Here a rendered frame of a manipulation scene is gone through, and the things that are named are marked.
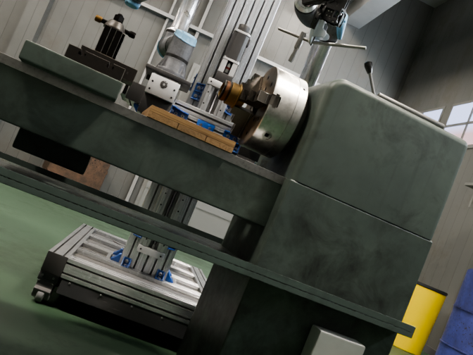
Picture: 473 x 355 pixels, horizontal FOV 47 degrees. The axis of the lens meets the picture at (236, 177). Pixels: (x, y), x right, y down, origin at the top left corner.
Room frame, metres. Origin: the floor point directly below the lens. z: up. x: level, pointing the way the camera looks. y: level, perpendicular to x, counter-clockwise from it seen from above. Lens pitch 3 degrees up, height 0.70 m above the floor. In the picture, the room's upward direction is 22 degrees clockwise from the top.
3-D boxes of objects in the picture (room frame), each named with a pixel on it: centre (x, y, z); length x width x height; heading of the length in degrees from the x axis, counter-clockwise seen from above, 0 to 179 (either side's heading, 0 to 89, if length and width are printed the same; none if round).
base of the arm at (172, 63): (2.59, 0.48, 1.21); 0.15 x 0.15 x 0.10
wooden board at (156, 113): (1.92, 0.24, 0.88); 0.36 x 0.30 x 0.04; 15
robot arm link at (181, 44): (2.59, 0.49, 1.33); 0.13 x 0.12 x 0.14; 30
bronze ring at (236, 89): (1.95, 0.13, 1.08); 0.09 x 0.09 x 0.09; 15
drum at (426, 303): (5.91, -2.35, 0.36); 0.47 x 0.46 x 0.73; 9
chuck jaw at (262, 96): (1.88, 0.03, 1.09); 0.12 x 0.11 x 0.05; 15
